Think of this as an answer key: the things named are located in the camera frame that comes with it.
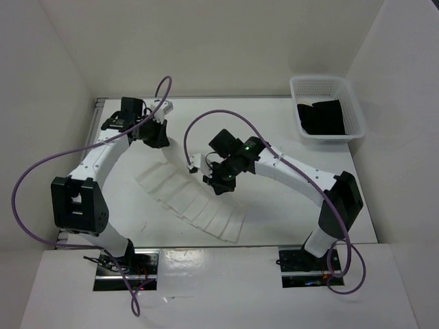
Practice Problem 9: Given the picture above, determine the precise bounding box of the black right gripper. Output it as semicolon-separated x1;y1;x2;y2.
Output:
203;156;239;194

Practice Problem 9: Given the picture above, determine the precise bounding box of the white pleated skirt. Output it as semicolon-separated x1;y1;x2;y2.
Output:
137;138;246;243

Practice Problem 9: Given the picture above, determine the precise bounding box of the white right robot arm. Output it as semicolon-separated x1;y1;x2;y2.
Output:
203;130;364;271

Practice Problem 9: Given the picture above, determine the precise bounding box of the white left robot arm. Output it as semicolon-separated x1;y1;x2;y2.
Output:
51;97;174;274

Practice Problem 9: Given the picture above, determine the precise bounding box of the black skirt in basket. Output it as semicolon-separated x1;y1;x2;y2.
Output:
297;100;345;136

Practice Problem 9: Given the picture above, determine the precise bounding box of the white plastic laundry basket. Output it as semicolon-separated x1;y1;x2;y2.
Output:
289;75;366;144

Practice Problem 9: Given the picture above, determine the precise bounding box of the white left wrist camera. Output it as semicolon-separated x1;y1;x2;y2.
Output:
149;100;174;124

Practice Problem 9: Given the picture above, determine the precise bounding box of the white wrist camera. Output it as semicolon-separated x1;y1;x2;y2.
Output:
149;100;174;124
187;154;213;177

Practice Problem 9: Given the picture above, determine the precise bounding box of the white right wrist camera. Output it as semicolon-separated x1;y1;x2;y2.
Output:
187;154;213;177

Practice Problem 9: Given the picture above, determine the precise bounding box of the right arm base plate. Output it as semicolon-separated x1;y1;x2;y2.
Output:
276;247;344;289

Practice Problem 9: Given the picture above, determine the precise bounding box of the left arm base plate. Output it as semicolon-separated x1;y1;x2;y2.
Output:
83;251;159;292

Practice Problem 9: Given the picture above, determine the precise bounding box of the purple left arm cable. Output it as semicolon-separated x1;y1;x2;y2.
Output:
12;75;173;318

